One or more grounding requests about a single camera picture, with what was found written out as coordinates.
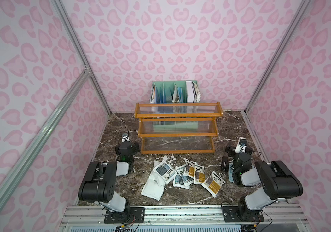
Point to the orange wooden three-tier shelf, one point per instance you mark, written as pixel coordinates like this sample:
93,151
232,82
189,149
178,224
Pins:
178,127

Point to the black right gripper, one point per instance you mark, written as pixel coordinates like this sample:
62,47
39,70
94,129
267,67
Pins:
231,149

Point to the blue coffee bag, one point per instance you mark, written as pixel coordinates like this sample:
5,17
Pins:
187,180
178,182
165,171

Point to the white binder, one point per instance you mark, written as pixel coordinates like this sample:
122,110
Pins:
190,92

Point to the green file organizer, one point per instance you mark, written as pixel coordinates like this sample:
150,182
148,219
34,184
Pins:
172,92

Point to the plain white bag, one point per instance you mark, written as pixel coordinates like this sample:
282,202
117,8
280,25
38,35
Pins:
154,186

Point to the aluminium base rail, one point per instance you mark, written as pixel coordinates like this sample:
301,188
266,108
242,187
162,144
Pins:
189,218

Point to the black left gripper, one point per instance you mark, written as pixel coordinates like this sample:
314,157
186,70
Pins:
126,148

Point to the yellow coffee bag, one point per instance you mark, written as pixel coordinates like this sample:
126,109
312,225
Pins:
189,168
213,184
199,174

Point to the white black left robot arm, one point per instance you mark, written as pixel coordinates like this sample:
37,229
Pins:
98,184

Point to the light blue calculator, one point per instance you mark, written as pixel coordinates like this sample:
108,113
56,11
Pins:
230,173

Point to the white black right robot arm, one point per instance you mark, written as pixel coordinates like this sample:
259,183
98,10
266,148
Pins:
275,179

